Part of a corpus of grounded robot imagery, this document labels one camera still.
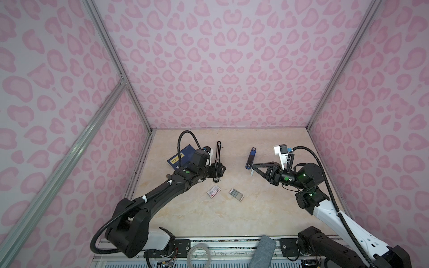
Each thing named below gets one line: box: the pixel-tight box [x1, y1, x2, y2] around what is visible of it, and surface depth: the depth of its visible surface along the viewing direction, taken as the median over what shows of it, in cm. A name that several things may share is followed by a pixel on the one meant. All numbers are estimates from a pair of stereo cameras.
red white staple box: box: [206, 184, 222, 199], surface depth 91 cm
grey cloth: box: [248, 234, 277, 268], surface depth 71 cm
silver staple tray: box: [228, 187, 245, 202], surface depth 92 cm
